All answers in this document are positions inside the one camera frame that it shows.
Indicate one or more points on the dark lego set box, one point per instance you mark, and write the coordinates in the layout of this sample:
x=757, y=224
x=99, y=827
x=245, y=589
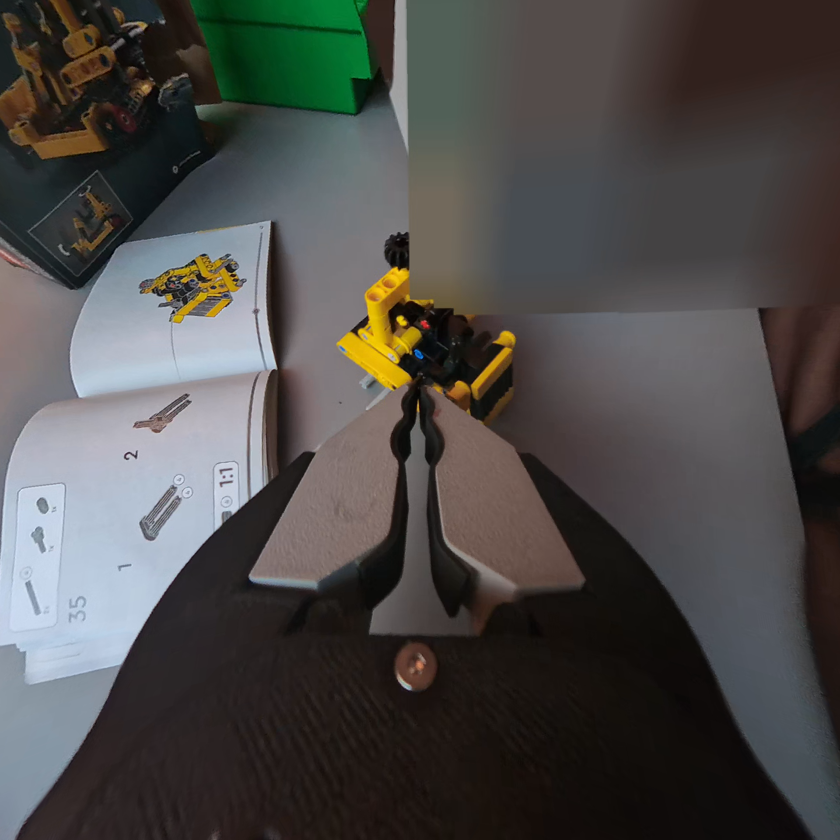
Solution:
x=85, y=131

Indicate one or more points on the white lego instruction booklet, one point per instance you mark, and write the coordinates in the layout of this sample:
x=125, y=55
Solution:
x=131, y=472

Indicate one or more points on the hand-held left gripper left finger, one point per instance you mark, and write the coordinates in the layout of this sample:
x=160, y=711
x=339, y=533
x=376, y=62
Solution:
x=334, y=505

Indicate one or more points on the green box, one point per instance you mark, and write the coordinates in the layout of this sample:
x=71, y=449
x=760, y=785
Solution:
x=289, y=59

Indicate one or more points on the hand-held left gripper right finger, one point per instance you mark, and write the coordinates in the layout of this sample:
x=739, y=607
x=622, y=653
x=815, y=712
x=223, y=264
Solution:
x=495, y=512

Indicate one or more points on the person's leg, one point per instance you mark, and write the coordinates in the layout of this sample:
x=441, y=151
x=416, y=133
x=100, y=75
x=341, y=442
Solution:
x=807, y=590

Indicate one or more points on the yellow and black lego model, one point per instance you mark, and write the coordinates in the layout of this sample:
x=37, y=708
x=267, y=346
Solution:
x=387, y=328

